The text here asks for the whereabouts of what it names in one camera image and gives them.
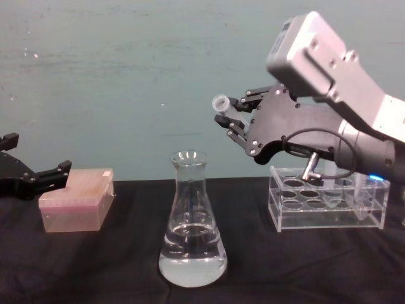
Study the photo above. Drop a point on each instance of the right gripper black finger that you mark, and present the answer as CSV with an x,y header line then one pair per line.
x,y
253,96
239,133

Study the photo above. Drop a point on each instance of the clear plastic centrifuge tube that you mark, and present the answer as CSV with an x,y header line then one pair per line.
x,y
220,103
332,196
360,202

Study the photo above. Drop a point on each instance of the clear acrylic tube rack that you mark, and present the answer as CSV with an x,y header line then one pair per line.
x,y
326,218

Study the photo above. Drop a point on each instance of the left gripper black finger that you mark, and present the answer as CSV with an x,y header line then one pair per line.
x,y
53,177
8,142

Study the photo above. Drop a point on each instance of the black table cloth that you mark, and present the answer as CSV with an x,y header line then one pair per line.
x,y
95,269

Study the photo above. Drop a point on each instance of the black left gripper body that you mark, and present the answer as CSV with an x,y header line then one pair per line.
x,y
14,180

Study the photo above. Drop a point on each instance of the pink pipette tip box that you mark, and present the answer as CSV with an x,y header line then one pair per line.
x,y
76,202

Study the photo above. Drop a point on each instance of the glass conical flask with liquid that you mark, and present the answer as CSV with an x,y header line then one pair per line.
x,y
193,263

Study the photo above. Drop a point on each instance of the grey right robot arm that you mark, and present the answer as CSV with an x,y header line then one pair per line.
x,y
316,50

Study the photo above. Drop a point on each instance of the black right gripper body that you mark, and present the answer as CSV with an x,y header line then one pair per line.
x,y
278,120

